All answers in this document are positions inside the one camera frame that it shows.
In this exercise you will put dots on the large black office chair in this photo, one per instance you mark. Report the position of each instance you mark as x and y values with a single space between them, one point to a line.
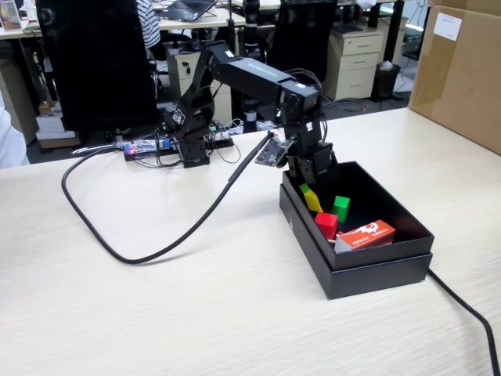
98 58

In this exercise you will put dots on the green wooden cube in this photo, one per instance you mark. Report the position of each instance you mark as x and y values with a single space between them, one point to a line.
341 207

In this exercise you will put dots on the orange and white carton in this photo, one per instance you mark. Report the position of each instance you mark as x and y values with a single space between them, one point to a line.
370 237

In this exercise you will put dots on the black laptop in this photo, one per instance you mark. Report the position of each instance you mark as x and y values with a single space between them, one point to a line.
188 8

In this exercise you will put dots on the red wooden cube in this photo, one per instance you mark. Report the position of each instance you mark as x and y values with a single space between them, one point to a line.
326 224

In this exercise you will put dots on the large brown cardboard box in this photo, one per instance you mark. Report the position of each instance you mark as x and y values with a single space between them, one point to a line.
458 78

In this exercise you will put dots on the stacked white boxes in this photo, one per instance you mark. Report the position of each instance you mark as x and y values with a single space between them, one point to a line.
52 127

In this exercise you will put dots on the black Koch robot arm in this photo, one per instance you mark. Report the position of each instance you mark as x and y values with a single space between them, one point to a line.
250 74

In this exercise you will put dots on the black mesh office chair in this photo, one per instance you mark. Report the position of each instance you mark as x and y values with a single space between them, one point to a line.
301 35

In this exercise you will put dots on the person in white clothes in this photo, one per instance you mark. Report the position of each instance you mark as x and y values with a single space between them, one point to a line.
9 145

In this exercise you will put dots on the beige drawer cabinet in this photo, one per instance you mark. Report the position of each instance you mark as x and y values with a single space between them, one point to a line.
182 74
354 64

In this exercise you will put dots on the black cardboard box tray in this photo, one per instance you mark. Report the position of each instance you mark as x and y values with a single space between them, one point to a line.
375 196

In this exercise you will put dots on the yellow wooden cube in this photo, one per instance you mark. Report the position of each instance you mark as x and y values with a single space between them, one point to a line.
314 203

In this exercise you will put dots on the controller circuit board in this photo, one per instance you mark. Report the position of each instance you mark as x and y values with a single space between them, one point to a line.
146 145

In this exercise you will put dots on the person in striped shirt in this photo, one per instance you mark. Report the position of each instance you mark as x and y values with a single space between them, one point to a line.
148 23

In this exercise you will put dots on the small picture frame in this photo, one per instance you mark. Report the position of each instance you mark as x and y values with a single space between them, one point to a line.
9 15

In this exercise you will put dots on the black pole with white bands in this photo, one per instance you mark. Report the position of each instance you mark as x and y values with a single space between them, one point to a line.
250 23

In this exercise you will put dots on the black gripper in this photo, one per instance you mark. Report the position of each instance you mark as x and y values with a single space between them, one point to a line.
305 137

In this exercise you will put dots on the black cardboard box lid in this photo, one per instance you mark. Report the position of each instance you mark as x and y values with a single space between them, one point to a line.
372 280

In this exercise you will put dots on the black trash bin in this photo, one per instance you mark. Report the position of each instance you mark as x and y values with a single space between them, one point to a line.
385 82

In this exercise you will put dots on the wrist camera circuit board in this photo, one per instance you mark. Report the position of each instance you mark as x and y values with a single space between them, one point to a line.
272 152

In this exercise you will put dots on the beige side cabinet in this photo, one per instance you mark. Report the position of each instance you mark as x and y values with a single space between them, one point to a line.
15 98

